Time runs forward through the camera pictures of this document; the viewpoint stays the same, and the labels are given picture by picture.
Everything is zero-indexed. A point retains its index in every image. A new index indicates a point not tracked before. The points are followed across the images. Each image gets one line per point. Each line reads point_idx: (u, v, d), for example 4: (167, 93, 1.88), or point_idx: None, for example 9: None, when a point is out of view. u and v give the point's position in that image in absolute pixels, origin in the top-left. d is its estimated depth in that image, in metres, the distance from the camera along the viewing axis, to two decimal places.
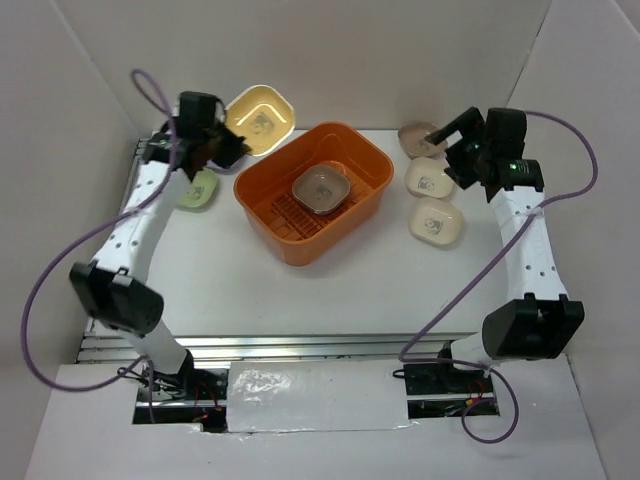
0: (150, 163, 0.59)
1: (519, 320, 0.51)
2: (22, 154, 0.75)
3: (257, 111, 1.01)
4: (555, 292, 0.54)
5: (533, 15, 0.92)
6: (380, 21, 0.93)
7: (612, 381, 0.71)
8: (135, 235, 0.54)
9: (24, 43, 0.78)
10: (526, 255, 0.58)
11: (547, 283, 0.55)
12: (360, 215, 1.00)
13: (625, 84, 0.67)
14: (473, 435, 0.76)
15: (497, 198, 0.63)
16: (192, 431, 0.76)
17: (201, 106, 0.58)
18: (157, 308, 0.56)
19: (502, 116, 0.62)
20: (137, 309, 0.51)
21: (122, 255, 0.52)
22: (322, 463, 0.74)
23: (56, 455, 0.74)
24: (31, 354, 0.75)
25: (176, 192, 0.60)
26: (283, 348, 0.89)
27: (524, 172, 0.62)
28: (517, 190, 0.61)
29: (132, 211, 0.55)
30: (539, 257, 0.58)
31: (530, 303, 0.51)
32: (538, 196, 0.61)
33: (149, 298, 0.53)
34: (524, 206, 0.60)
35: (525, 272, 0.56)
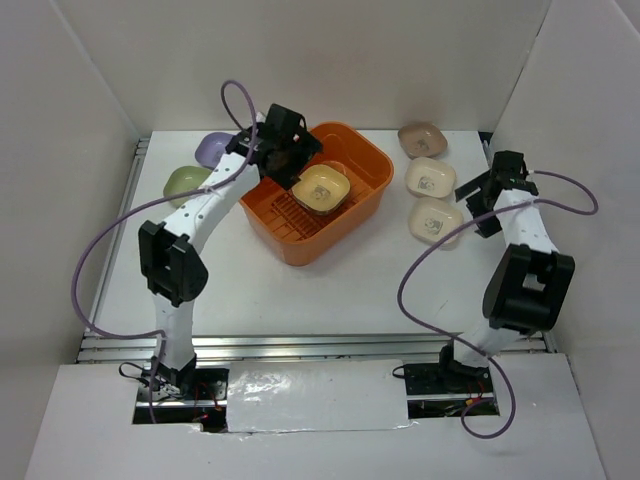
0: (235, 152, 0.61)
1: (514, 265, 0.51)
2: (22, 152, 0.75)
3: (316, 183, 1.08)
4: (548, 247, 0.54)
5: (532, 16, 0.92)
6: (380, 22, 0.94)
7: (612, 381, 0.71)
8: (202, 210, 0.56)
9: (24, 42, 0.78)
10: (521, 222, 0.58)
11: (541, 242, 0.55)
12: (361, 214, 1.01)
13: (625, 85, 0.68)
14: (474, 432, 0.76)
15: (498, 200, 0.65)
16: (192, 431, 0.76)
17: (288, 117, 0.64)
18: (201, 283, 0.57)
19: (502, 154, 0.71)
20: (184, 278, 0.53)
21: (187, 224, 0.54)
22: (321, 463, 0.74)
23: (55, 456, 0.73)
24: (31, 353, 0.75)
25: (247, 185, 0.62)
26: (285, 349, 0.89)
27: (520, 182, 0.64)
28: (515, 191, 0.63)
29: (205, 188, 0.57)
30: (533, 223, 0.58)
31: (524, 250, 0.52)
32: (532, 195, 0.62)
33: (197, 273, 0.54)
34: (520, 196, 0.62)
35: (522, 235, 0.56)
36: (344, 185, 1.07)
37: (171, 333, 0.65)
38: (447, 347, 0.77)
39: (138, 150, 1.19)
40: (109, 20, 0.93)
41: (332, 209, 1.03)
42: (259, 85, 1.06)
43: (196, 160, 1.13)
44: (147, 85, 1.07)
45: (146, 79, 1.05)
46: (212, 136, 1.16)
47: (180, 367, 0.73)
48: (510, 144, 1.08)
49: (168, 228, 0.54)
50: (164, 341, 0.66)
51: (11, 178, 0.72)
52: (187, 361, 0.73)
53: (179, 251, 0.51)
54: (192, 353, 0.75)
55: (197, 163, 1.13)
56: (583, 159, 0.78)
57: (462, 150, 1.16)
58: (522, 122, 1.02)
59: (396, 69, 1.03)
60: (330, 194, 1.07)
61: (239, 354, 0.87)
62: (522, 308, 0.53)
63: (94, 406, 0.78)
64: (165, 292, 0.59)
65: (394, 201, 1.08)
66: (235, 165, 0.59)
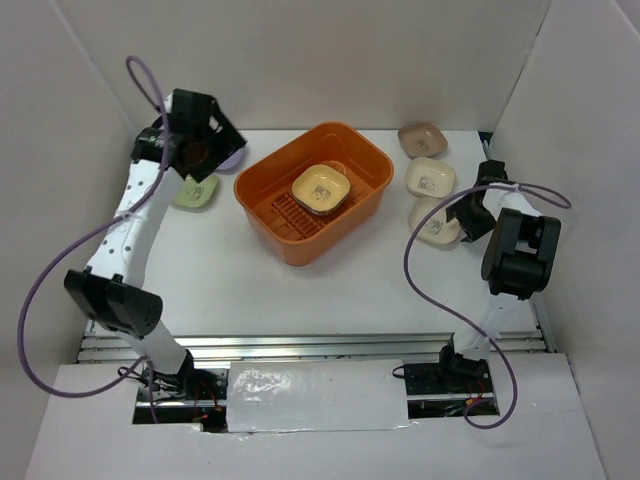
0: (143, 160, 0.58)
1: (505, 223, 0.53)
2: (22, 153, 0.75)
3: (316, 183, 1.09)
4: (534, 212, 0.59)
5: (533, 16, 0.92)
6: (380, 22, 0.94)
7: (613, 381, 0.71)
8: (128, 240, 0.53)
9: (24, 43, 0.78)
10: (510, 200, 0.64)
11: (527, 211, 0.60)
12: (361, 214, 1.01)
13: (625, 84, 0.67)
14: (470, 420, 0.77)
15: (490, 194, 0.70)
16: (192, 431, 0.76)
17: (195, 101, 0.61)
18: (155, 307, 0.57)
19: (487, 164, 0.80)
20: (135, 312, 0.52)
21: (115, 262, 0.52)
22: (322, 464, 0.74)
23: (55, 456, 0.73)
24: (31, 353, 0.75)
25: (169, 193, 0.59)
26: (286, 349, 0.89)
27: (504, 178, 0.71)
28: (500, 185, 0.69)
29: (123, 215, 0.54)
30: (520, 201, 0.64)
31: (515, 212, 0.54)
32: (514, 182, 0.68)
33: (146, 301, 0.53)
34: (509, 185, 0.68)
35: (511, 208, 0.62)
36: (343, 185, 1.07)
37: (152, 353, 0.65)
38: (447, 348, 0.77)
39: None
40: (109, 20, 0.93)
41: (332, 209, 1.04)
42: (259, 84, 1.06)
43: None
44: (147, 85, 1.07)
45: (146, 79, 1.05)
46: None
47: (174, 369, 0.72)
48: (510, 144, 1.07)
49: (95, 272, 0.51)
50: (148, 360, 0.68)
51: (11, 178, 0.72)
52: (182, 357, 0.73)
53: (117, 291, 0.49)
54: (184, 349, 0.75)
55: None
56: (583, 159, 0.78)
57: (462, 150, 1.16)
58: (522, 122, 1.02)
59: (396, 69, 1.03)
60: (330, 194, 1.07)
61: (240, 353, 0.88)
62: (518, 267, 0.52)
63: (94, 406, 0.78)
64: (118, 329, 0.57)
65: (394, 201, 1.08)
66: (149, 175, 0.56)
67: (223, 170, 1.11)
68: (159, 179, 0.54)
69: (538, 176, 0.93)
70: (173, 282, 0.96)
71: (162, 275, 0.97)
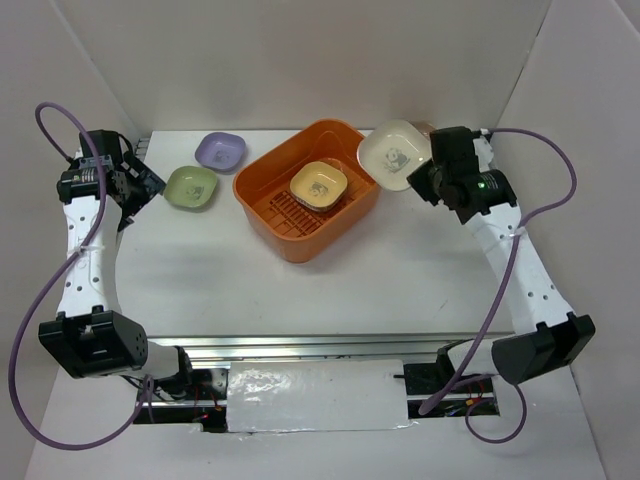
0: (74, 200, 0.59)
1: (536, 359, 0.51)
2: (21, 154, 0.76)
3: (313, 180, 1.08)
4: (562, 313, 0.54)
5: (533, 15, 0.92)
6: (379, 22, 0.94)
7: (613, 382, 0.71)
8: (93, 271, 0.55)
9: (24, 44, 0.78)
10: (525, 279, 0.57)
11: (551, 306, 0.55)
12: (359, 210, 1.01)
13: (626, 84, 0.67)
14: (478, 435, 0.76)
15: (475, 222, 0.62)
16: (192, 431, 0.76)
17: (106, 136, 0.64)
18: (140, 337, 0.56)
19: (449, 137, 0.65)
20: (127, 341, 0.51)
21: (88, 295, 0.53)
22: (322, 463, 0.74)
23: (56, 456, 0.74)
24: (32, 354, 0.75)
25: (111, 222, 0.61)
26: (286, 348, 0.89)
27: (493, 186, 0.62)
28: (494, 209, 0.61)
29: (78, 250, 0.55)
30: (536, 278, 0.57)
31: (547, 333, 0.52)
32: (515, 210, 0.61)
33: (130, 326, 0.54)
34: (507, 227, 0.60)
35: (530, 299, 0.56)
36: (341, 180, 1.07)
37: (155, 375, 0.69)
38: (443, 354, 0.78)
39: (138, 150, 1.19)
40: (109, 22, 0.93)
41: (331, 206, 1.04)
42: (258, 84, 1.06)
43: (196, 160, 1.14)
44: (147, 86, 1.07)
45: (146, 80, 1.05)
46: (212, 136, 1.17)
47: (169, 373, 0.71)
48: (510, 144, 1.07)
49: (72, 318, 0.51)
50: (148, 381, 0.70)
51: (11, 179, 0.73)
52: (177, 355, 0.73)
53: (104, 323, 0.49)
54: (175, 346, 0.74)
55: (197, 163, 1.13)
56: (583, 159, 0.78)
57: None
58: (522, 122, 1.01)
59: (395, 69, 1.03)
60: (327, 190, 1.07)
61: (220, 355, 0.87)
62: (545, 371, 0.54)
63: (93, 407, 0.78)
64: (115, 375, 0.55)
65: (394, 200, 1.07)
66: (90, 210, 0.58)
67: (223, 170, 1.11)
68: (103, 205, 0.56)
69: (539, 176, 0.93)
70: (173, 282, 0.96)
71: (163, 276, 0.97)
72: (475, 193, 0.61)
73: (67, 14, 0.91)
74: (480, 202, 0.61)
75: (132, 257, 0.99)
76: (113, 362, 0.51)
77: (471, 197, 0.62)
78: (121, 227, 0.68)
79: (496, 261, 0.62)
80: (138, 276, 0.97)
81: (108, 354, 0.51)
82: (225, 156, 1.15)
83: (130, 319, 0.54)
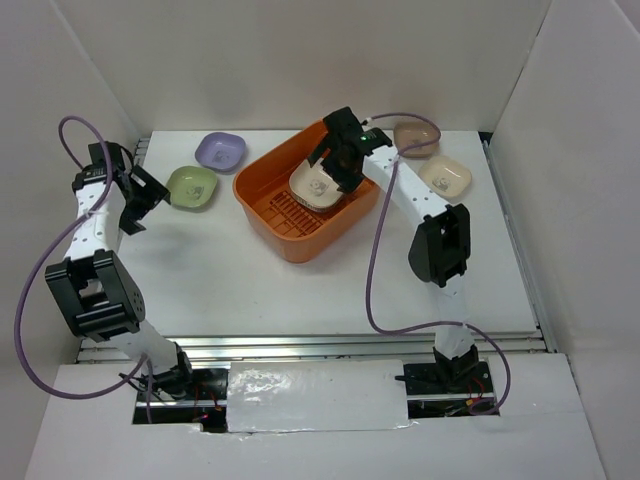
0: (86, 184, 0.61)
1: (428, 239, 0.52)
2: (22, 154, 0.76)
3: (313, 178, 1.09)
4: (442, 205, 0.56)
5: (533, 15, 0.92)
6: (379, 22, 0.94)
7: (613, 381, 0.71)
8: (99, 228, 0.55)
9: (24, 44, 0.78)
10: (408, 190, 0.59)
11: (434, 203, 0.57)
12: (359, 210, 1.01)
13: (625, 83, 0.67)
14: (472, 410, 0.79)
15: (366, 168, 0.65)
16: (191, 431, 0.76)
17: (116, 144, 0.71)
18: (137, 296, 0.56)
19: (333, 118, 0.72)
20: (127, 289, 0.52)
21: (93, 244, 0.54)
22: (322, 463, 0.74)
23: (55, 456, 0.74)
24: (31, 354, 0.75)
25: (118, 203, 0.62)
26: (286, 349, 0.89)
27: (372, 136, 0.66)
28: (375, 151, 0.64)
29: (85, 213, 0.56)
30: (417, 186, 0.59)
31: (432, 220, 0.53)
32: (393, 147, 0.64)
33: (131, 282, 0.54)
34: (388, 159, 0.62)
35: (416, 203, 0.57)
36: None
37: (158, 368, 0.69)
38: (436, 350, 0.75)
39: (138, 150, 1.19)
40: (109, 21, 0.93)
41: (330, 205, 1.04)
42: (258, 84, 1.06)
43: (196, 159, 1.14)
44: (147, 85, 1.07)
45: (146, 79, 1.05)
46: (212, 135, 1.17)
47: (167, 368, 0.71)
48: (510, 144, 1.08)
49: (76, 260, 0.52)
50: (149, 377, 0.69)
51: (11, 179, 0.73)
52: (177, 356, 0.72)
53: (105, 262, 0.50)
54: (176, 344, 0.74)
55: (197, 163, 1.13)
56: (583, 159, 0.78)
57: (462, 150, 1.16)
58: (522, 122, 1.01)
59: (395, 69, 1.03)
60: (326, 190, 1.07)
61: (215, 356, 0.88)
62: (448, 260, 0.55)
63: (93, 406, 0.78)
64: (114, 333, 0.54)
65: None
66: (99, 190, 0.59)
67: (223, 170, 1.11)
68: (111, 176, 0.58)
69: (539, 176, 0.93)
70: (173, 282, 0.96)
71: (162, 275, 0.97)
72: (359, 144, 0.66)
73: (67, 14, 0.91)
74: (365, 148, 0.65)
75: (131, 257, 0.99)
76: (111, 312, 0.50)
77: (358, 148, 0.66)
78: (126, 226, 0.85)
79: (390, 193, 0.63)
80: (137, 275, 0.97)
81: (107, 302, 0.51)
82: (225, 156, 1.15)
83: (131, 276, 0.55)
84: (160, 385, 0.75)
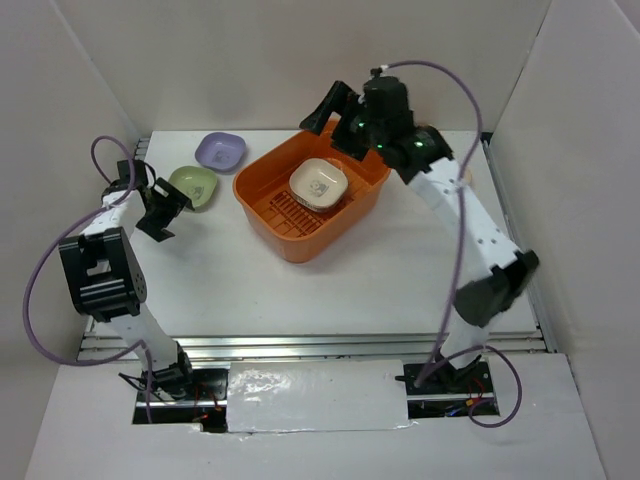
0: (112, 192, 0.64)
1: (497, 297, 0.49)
2: (22, 155, 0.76)
3: (313, 176, 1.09)
4: (511, 252, 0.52)
5: (533, 15, 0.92)
6: (379, 22, 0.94)
7: (612, 380, 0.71)
8: (115, 214, 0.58)
9: (24, 44, 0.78)
10: (473, 227, 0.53)
11: (502, 248, 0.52)
12: (359, 210, 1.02)
13: (625, 83, 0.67)
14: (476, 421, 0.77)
15: (416, 182, 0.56)
16: (191, 431, 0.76)
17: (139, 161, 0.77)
18: (143, 280, 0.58)
19: (384, 95, 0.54)
20: (131, 268, 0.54)
21: (107, 225, 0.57)
22: (322, 463, 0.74)
23: (55, 456, 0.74)
24: (31, 354, 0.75)
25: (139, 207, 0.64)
26: (286, 349, 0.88)
27: (429, 144, 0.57)
28: (434, 165, 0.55)
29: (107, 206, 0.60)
30: (482, 225, 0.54)
31: (502, 275, 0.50)
32: (454, 164, 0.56)
33: (136, 265, 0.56)
34: (449, 181, 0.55)
35: (481, 246, 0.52)
36: (339, 177, 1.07)
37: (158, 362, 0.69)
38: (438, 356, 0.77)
39: (138, 150, 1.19)
40: (109, 21, 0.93)
41: (330, 205, 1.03)
42: (258, 84, 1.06)
43: (196, 159, 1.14)
44: (147, 85, 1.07)
45: (145, 79, 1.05)
46: (212, 136, 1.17)
47: (167, 365, 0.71)
48: (510, 144, 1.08)
49: (88, 237, 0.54)
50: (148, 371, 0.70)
51: (11, 179, 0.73)
52: (177, 355, 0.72)
53: (114, 235, 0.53)
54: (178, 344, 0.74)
55: (197, 163, 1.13)
56: (583, 159, 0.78)
57: (462, 150, 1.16)
58: (521, 122, 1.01)
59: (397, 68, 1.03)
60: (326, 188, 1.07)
61: (210, 354, 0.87)
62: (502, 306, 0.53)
63: (94, 407, 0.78)
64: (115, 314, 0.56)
65: (394, 200, 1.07)
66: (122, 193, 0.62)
67: (223, 170, 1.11)
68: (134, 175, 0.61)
69: (539, 176, 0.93)
70: (172, 282, 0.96)
71: (162, 275, 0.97)
72: (415, 152, 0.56)
73: (67, 14, 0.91)
74: (422, 164, 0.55)
75: None
76: (113, 288, 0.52)
77: (411, 157, 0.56)
78: (155, 235, 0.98)
79: (444, 217, 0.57)
80: None
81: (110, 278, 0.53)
82: (225, 156, 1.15)
83: (138, 259, 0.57)
84: (161, 385, 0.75)
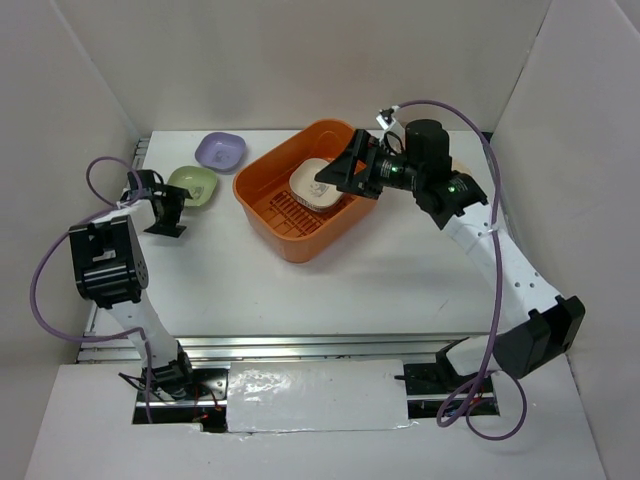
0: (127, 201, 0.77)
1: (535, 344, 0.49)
2: (22, 155, 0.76)
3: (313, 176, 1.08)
4: (552, 296, 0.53)
5: (533, 15, 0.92)
6: (379, 22, 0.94)
7: (612, 381, 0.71)
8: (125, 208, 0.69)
9: (24, 44, 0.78)
10: (510, 271, 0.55)
11: (540, 291, 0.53)
12: (360, 209, 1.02)
13: (626, 83, 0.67)
14: (479, 432, 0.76)
15: (451, 225, 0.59)
16: (191, 431, 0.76)
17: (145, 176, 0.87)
18: (146, 270, 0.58)
19: (426, 141, 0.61)
20: (135, 253, 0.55)
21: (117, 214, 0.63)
22: (322, 464, 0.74)
23: (55, 456, 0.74)
24: (31, 354, 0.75)
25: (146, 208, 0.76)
26: (285, 348, 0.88)
27: (463, 190, 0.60)
28: (468, 209, 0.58)
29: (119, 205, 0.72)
30: (520, 268, 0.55)
31: (541, 320, 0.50)
32: (487, 207, 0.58)
33: (139, 253, 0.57)
34: (482, 224, 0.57)
35: (518, 289, 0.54)
36: None
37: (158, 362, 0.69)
38: (444, 357, 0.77)
39: (138, 150, 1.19)
40: (109, 21, 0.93)
41: (330, 205, 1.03)
42: (258, 84, 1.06)
43: (196, 160, 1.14)
44: (147, 85, 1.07)
45: (145, 79, 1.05)
46: (212, 136, 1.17)
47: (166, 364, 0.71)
48: (510, 144, 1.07)
49: (97, 224, 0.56)
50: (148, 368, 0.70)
51: (10, 180, 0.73)
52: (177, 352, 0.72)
53: (120, 221, 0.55)
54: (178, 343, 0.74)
55: (197, 163, 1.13)
56: (583, 159, 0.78)
57: (462, 150, 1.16)
58: (522, 122, 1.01)
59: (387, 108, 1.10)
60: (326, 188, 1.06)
61: (207, 354, 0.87)
62: (543, 355, 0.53)
63: (94, 407, 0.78)
64: (119, 300, 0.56)
65: (393, 201, 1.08)
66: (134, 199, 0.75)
67: (223, 170, 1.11)
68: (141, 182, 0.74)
69: (539, 175, 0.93)
70: (172, 282, 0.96)
71: (162, 275, 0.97)
72: (448, 199, 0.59)
73: (67, 15, 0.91)
74: (454, 208, 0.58)
75: None
76: (116, 273, 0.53)
77: (445, 203, 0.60)
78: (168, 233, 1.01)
79: (479, 260, 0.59)
80: None
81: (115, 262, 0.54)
82: (225, 156, 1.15)
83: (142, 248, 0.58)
84: (161, 385, 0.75)
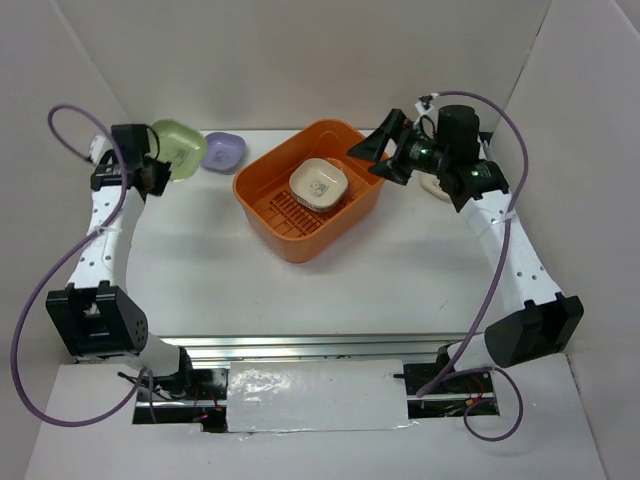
0: (104, 186, 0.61)
1: (524, 335, 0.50)
2: (22, 154, 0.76)
3: (313, 176, 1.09)
4: (551, 292, 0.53)
5: (532, 16, 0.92)
6: (379, 22, 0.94)
7: (612, 381, 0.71)
8: (106, 252, 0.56)
9: (25, 44, 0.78)
10: (515, 261, 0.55)
11: (539, 285, 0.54)
12: (360, 209, 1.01)
13: (625, 83, 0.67)
14: (476, 433, 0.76)
15: (467, 208, 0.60)
16: (191, 431, 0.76)
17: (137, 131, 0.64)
18: (142, 325, 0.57)
19: (457, 123, 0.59)
20: (128, 324, 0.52)
21: (97, 271, 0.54)
22: (321, 464, 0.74)
23: (54, 456, 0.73)
24: (31, 353, 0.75)
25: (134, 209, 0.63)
26: (284, 348, 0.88)
27: (486, 176, 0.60)
28: (485, 195, 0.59)
29: (97, 229, 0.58)
30: (525, 260, 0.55)
31: (536, 311, 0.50)
32: (506, 195, 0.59)
33: (132, 312, 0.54)
34: (497, 211, 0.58)
35: (519, 279, 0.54)
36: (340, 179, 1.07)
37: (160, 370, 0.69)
38: (443, 354, 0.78)
39: None
40: (110, 21, 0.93)
41: (331, 205, 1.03)
42: (258, 83, 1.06)
43: None
44: (148, 85, 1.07)
45: (145, 79, 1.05)
46: (212, 135, 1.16)
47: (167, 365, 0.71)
48: (510, 144, 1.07)
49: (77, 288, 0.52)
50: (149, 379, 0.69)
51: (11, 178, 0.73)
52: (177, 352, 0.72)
53: (108, 296, 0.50)
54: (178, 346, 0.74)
55: None
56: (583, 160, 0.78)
57: None
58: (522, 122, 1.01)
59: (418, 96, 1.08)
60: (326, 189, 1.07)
61: (206, 354, 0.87)
62: (533, 349, 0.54)
63: (93, 407, 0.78)
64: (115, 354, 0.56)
65: (394, 201, 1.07)
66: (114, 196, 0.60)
67: (223, 170, 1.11)
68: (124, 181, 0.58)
69: (539, 175, 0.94)
70: (172, 283, 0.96)
71: (161, 275, 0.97)
72: (469, 182, 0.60)
73: (68, 14, 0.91)
74: (472, 191, 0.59)
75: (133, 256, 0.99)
76: (111, 343, 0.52)
77: (465, 185, 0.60)
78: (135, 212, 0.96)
79: (488, 247, 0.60)
80: (137, 275, 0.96)
81: (106, 334, 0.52)
82: (225, 157, 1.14)
83: (135, 303, 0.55)
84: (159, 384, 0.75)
